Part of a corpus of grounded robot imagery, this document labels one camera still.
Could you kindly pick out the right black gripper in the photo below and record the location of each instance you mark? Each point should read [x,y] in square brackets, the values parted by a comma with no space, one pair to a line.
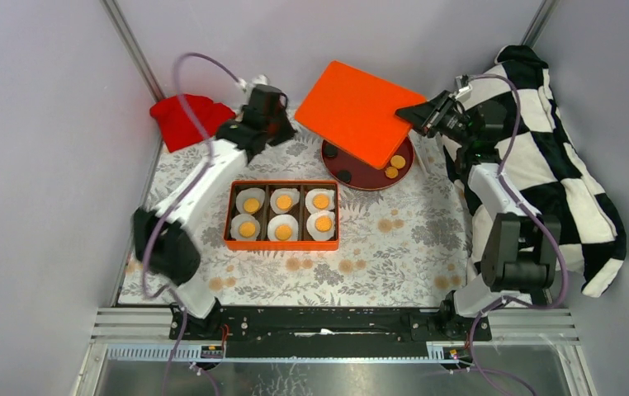
[425,117]

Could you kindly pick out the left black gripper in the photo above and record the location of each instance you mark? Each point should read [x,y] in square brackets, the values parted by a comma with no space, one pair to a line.
[286,132]

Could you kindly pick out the round yellow biscuit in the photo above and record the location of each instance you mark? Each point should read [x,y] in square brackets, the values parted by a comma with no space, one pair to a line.
[398,162]
[323,224]
[247,230]
[284,203]
[321,201]
[251,205]
[283,232]

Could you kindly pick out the dark red round plate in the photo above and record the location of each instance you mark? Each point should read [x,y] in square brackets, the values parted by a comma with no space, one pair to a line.
[365,177]

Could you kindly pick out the orange cookie tin box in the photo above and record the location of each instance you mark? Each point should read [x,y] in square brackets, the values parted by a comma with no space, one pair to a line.
[293,215]

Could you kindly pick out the orange tin lid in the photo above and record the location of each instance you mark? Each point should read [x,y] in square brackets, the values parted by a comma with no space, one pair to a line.
[355,111]

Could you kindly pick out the metal serving tongs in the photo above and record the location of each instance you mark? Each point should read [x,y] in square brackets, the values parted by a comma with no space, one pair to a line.
[420,151]

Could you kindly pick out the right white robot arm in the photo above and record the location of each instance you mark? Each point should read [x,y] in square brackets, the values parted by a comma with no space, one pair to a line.
[521,252]

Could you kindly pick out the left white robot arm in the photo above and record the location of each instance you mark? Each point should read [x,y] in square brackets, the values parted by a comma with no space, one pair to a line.
[164,234]

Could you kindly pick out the black white checkered blanket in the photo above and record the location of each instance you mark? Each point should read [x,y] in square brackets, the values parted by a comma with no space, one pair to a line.
[543,164]

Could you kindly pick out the black sandwich cookie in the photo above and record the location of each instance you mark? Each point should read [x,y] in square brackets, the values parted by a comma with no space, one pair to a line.
[344,176]
[329,151]

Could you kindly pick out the white paper cupcake liner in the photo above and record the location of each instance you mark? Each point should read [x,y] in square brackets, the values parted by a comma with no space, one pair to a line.
[318,236]
[310,195]
[236,221]
[282,219]
[292,192]
[255,192]

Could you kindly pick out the red knit beanie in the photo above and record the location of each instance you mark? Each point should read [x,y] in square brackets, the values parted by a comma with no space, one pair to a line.
[177,130]

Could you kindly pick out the swirl meringue cookie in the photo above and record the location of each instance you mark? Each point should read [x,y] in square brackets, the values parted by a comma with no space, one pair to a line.
[391,172]

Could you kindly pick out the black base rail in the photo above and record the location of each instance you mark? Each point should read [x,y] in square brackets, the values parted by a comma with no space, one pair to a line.
[329,332]

